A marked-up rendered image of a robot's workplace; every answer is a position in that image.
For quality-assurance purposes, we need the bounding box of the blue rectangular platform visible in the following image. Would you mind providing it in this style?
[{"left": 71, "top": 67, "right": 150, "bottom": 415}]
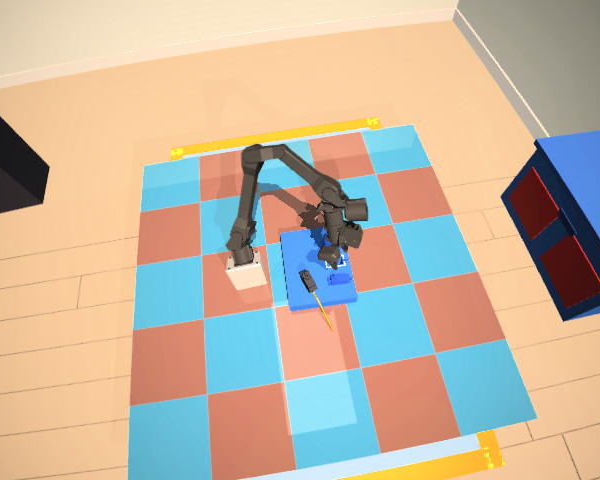
[{"left": 280, "top": 227, "right": 358, "bottom": 312}]

